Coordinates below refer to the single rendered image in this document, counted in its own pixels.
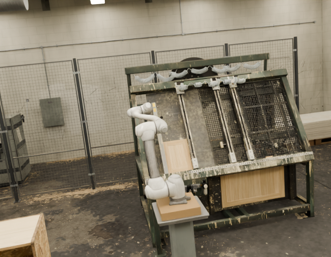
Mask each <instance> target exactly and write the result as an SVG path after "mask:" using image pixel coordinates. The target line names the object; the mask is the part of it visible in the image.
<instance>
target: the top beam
mask: <svg viewBox="0 0 331 257"><path fill-rule="evenodd" d="M287 75H288V72H287V69H286V68H283V69H274V70H266V71H256V72H252V73H251V74H244V75H238V76H237V79H242V78H244V79H245V80H246V82H254V81H262V80H271V79H280V77H282V76H287ZM247 76H248V77H247ZM246 77H247V78H246ZM227 79H228V78H227V76H226V77H221V78H220V79H219V80H220V84H219V85H228V84H223V81H224V80H227ZM221 80H222V81H221ZM199 82H201V83H202V86H201V87H195V86H194V85H193V84H195V83H199ZM203 82H204V83H203ZM209 82H211V80H210V79H203V80H194V81H185V82H184V83H183V85H187V86H188V88H187V89H193V88H202V87H209V85H208V83H209ZM189 83H190V84H189ZM191 83H193V84H191ZM188 84H189V85H188ZM129 91H130V95H131V94H135V95H142V94H150V93H159V92H168V91H176V87H175V83H174V81H170V82H161V83H152V84H143V85H134V86H129Z"/></svg>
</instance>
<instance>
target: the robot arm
mask: <svg viewBox="0 0 331 257"><path fill-rule="evenodd" d="M151 111H152V106H151V104H150V103H149V102H147V103H145V104H143V105H142V106H138V107H134V108H131V109H129V110H128V111H127V115H128V117H130V118H139V119H144V120H145V121H147V120H150V121H149V122H144V123H141V124H139V125H138V126H136V127H135V134H136V135H137V137H140V138H141V140H142V141H143V142H144V147H145V153H146V158H147V163H148V169H149V174H150V179H149V180H148V185H147V186H146V187H145V195H146V197H147V198H148V199H153V200H157V199H162V198H166V197H169V199H170V203H169V205H177V204H187V200H190V199H191V197H190V196H186V195H185V187H184V182H183V180H182V178H181V177H180V175H178V174H173V175H171V176H169V177H168V180H167V181H165V182H164V180H163V178H162V177H161V176H160V173H159V168H158V162H157V157H156V151H155V146H154V140H153V139H154V136H155V134H160V133H162V134H163V133H166V132H167V130H168V125H167V123H166V122H165V121H164V120H162V119H161V118H159V117H157V116H154V115H150V114H151Z"/></svg>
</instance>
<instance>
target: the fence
mask: <svg viewBox="0 0 331 257"><path fill-rule="evenodd" d="M154 103H155V102H153V103H151V105H152V104H154ZM153 108H156V104H155V107H153V105H152V111H153V115H154V116H158V115H157V109H156V112H154V110H153ZM157 137H158V142H159V149H160V155H161V160H162V165H163V171H164V174H167V173H169V172H168V166H167V161H166V156H165V152H164V146H163V141H162V136H161V133H160V134H157Z"/></svg>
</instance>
